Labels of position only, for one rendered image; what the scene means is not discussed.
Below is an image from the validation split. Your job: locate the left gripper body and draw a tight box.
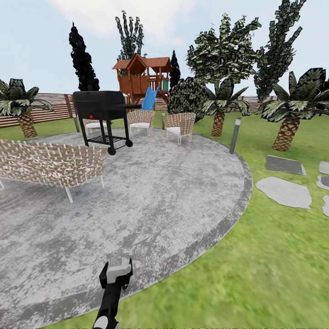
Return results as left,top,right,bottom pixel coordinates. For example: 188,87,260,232
100,274,130,298

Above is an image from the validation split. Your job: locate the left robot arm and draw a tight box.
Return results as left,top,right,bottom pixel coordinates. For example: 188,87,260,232
93,263,132,329

